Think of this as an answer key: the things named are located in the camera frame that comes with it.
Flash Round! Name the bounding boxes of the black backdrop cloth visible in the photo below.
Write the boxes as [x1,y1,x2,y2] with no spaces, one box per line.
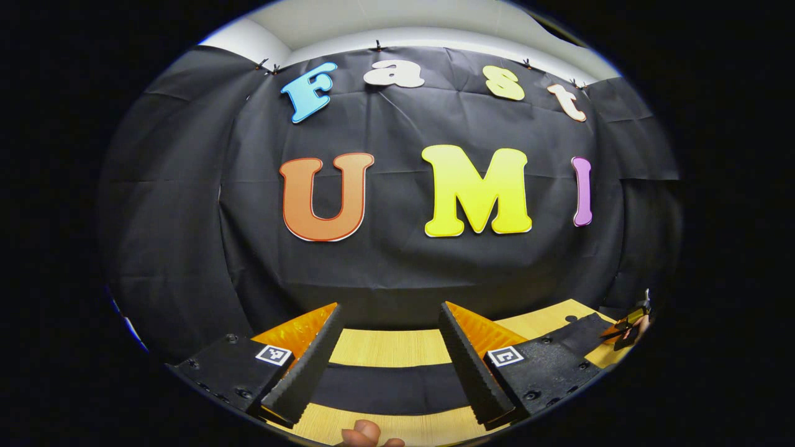
[99,45,683,364]

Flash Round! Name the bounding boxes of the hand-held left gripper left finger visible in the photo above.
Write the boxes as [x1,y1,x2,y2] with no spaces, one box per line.
[166,302,345,429]

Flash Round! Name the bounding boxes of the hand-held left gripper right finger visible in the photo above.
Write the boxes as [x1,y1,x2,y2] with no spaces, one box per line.
[438,302,604,431]

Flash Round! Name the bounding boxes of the black jeans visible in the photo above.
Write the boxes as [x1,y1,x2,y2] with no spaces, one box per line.
[309,312,617,417]

